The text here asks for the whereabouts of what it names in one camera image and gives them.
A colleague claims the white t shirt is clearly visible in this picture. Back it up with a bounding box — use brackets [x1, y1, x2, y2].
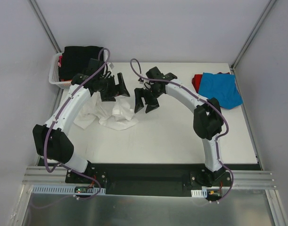
[74, 93, 139, 131]

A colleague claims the red t shirt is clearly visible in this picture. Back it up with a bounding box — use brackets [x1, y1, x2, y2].
[191, 73, 235, 93]

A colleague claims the white plastic basket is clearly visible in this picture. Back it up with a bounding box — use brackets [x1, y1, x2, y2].
[49, 49, 108, 89]

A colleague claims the blue t shirt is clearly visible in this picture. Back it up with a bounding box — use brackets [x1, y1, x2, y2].
[198, 75, 243, 110]

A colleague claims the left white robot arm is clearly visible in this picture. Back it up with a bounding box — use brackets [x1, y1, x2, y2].
[33, 59, 130, 183]

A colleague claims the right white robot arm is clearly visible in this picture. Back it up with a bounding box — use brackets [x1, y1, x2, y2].
[134, 67, 225, 187]

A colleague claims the black t shirt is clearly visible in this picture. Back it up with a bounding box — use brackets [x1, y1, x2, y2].
[62, 46, 103, 78]

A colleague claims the pink t shirt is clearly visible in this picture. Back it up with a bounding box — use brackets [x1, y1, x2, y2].
[57, 55, 72, 81]

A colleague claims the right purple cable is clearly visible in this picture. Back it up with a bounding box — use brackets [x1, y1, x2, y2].
[130, 58, 234, 205]

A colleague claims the purple cable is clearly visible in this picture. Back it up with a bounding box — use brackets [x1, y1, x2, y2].
[30, 48, 111, 209]
[130, 58, 234, 205]

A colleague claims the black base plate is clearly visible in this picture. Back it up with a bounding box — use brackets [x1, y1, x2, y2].
[65, 162, 232, 198]

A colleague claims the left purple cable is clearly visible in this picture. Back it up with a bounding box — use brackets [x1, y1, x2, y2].
[30, 48, 111, 209]

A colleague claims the right white cable duct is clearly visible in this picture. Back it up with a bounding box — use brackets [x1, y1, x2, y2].
[191, 189, 207, 198]

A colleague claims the white cable duct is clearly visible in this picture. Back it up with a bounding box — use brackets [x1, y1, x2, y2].
[191, 189, 207, 198]
[33, 185, 106, 195]

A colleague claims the left white cable duct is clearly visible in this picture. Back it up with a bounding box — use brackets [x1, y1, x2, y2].
[33, 185, 106, 195]

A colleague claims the aluminium rail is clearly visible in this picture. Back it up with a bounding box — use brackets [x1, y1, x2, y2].
[22, 166, 278, 190]

